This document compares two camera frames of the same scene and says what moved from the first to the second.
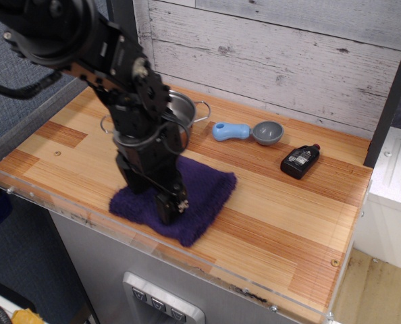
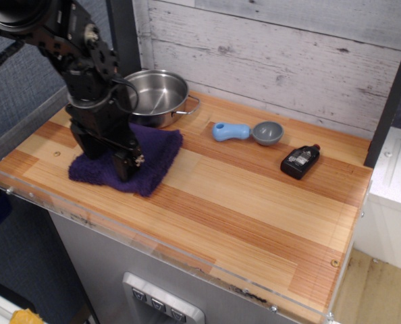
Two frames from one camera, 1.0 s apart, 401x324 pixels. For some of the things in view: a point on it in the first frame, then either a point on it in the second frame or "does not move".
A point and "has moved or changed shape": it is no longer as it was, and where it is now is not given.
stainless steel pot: (183, 111) has moved or changed shape
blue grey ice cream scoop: (265, 133) does not move
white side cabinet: (385, 225) does not move
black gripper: (146, 155) -> (104, 127)
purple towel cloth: (207, 191) -> (159, 149)
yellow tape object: (26, 316) does not move
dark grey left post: (121, 12) does not move
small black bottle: (298, 161) does not move
